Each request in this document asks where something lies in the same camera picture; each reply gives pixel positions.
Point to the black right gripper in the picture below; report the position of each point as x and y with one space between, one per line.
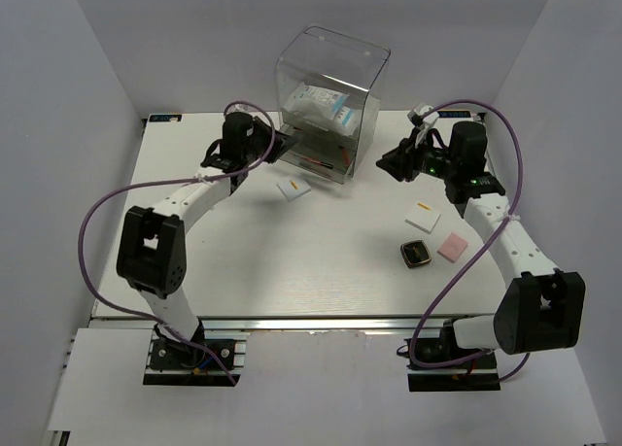
400 161

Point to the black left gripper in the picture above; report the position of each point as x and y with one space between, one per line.
282 142

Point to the clear acrylic makeup organizer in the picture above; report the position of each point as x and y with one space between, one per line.
329 86

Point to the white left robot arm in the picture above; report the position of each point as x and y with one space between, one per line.
152 256

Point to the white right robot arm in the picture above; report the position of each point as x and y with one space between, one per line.
542 307

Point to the white pad right yellow stick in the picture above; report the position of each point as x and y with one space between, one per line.
423 217

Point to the blue table corner label right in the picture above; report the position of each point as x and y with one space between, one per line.
454 114

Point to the blue table corner label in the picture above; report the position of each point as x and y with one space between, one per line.
454 114
164 118

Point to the white pad with yellow stick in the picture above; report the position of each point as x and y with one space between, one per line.
293 187

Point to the blue table corner label left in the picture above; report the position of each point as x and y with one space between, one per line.
164 118

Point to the black gold compact case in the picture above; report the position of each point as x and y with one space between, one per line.
415 254

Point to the pink sticky pad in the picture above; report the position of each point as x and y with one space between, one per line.
453 247

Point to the aluminium front rail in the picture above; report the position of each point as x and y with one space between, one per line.
283 324

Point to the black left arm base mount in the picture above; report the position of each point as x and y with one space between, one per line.
171 364

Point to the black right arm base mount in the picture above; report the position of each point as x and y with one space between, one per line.
443 367

